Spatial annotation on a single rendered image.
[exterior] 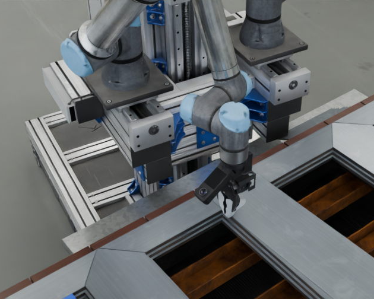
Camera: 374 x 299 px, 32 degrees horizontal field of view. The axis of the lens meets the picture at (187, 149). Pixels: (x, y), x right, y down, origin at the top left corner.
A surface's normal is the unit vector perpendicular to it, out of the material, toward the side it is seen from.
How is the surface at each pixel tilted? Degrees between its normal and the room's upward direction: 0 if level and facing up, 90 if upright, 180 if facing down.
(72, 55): 96
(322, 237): 0
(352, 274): 0
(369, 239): 0
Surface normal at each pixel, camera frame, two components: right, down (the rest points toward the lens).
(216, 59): -0.29, 0.52
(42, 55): -0.03, -0.77
